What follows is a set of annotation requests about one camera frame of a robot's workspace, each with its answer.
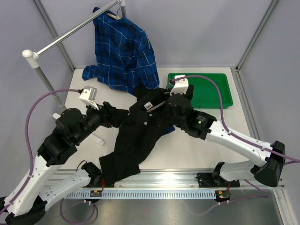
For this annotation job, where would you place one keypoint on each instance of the silver clothes rack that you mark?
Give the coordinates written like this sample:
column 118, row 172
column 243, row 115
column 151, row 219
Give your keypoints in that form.
column 32, row 57

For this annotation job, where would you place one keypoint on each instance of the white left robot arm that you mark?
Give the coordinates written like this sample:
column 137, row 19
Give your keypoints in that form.
column 29, row 202

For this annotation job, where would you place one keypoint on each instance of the blue plaid shirt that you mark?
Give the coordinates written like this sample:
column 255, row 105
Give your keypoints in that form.
column 124, row 55

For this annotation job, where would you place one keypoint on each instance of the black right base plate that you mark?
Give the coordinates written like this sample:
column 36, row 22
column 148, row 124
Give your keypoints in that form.
column 207, row 180

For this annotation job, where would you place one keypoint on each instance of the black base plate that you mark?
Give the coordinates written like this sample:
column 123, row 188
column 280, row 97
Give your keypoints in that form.
column 107, row 184
column 207, row 180

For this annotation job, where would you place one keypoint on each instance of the white slotted cable duct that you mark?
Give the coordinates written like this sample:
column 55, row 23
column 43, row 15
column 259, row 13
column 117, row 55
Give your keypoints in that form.
column 142, row 194

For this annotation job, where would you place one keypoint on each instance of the aluminium frame post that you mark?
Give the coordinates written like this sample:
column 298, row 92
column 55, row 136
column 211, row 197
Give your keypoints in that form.
column 263, row 22

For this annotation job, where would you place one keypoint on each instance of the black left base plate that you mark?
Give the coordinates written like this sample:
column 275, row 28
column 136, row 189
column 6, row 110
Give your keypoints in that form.
column 107, row 184

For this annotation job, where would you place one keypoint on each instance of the aluminium mounting rail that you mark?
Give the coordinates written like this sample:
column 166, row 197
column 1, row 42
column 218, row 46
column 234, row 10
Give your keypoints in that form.
column 155, row 179

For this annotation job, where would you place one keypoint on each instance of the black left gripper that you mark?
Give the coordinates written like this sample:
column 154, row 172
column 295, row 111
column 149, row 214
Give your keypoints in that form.
column 111, row 116

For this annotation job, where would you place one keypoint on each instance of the black button shirt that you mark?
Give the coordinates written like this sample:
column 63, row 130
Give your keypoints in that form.
column 138, row 134

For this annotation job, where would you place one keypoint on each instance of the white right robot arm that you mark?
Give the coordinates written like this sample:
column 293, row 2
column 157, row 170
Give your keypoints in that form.
column 265, row 161

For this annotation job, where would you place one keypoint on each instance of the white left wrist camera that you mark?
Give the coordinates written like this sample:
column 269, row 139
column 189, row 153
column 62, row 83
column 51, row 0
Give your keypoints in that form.
column 88, row 96

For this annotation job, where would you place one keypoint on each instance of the green plastic tray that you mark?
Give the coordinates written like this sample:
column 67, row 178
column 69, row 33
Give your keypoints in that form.
column 205, row 94

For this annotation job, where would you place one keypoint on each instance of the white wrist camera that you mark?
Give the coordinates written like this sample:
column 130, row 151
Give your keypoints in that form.
column 180, row 85
column 88, row 96

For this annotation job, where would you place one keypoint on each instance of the wooden hanger of blue shirt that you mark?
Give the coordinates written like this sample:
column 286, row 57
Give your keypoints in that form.
column 120, row 13

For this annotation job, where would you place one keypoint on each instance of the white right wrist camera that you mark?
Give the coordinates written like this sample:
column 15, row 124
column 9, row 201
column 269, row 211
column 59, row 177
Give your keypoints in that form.
column 180, row 85

